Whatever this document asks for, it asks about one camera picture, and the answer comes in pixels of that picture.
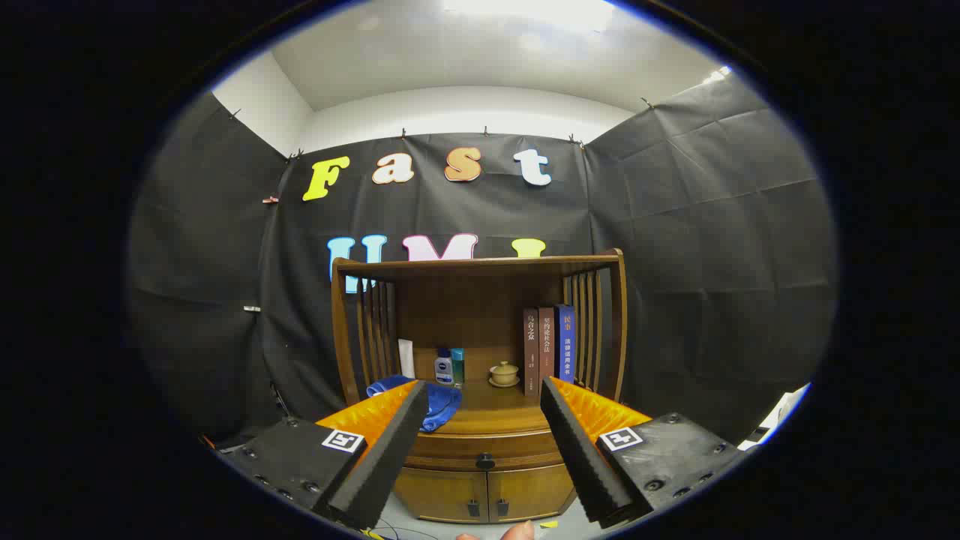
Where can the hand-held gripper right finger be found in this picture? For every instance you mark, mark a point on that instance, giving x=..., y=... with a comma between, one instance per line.
x=574, y=450

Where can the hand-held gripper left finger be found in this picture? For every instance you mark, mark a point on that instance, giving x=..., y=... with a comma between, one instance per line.
x=390, y=450

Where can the wooden drawer with black knob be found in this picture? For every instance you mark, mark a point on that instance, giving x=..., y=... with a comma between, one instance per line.
x=517, y=450

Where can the wooden cabinet door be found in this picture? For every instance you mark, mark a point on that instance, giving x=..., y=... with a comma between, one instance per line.
x=532, y=491
x=442, y=495

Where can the wooden countertop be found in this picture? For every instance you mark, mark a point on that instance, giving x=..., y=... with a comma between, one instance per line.
x=495, y=409

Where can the wooden cabinet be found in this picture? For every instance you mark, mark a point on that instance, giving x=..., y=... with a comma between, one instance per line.
x=480, y=315

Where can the folded blue towel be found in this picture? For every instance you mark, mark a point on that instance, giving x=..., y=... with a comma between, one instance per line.
x=444, y=405

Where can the white tube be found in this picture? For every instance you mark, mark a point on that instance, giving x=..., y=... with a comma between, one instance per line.
x=406, y=358

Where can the white bottle with blue cap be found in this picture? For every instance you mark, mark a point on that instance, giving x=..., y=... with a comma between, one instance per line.
x=443, y=369

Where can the beige lidded teacup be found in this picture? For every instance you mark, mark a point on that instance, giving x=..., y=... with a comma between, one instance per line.
x=504, y=373

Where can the teal bottle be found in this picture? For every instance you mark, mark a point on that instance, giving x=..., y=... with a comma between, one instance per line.
x=458, y=366

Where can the blue book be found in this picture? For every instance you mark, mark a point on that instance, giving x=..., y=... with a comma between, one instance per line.
x=565, y=341

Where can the dark brown book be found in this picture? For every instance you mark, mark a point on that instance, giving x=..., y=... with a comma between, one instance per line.
x=531, y=349

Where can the reddish brown book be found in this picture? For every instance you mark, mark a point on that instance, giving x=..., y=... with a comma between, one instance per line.
x=547, y=341

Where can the white object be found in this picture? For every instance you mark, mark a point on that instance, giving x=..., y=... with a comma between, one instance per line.
x=780, y=416

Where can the black backdrop cloth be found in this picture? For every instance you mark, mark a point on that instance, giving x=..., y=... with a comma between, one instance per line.
x=712, y=225

